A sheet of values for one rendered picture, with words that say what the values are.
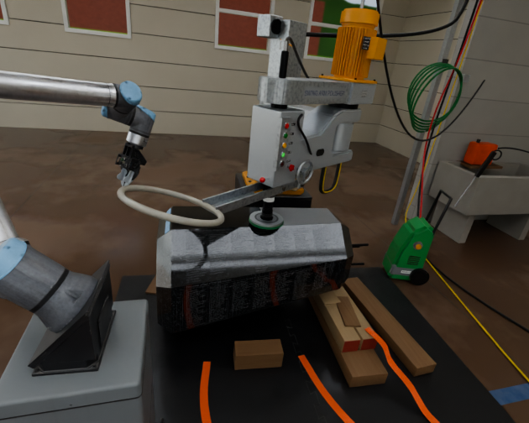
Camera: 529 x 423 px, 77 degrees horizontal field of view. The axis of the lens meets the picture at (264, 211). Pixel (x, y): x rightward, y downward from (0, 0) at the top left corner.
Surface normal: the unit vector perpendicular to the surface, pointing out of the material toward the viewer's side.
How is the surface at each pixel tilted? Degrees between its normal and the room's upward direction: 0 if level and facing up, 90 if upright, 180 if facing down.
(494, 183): 90
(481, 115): 90
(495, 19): 90
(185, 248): 45
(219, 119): 90
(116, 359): 0
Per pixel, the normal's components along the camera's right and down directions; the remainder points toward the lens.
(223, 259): 0.25, -0.34
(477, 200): 0.25, 0.43
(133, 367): 0.10, -0.90
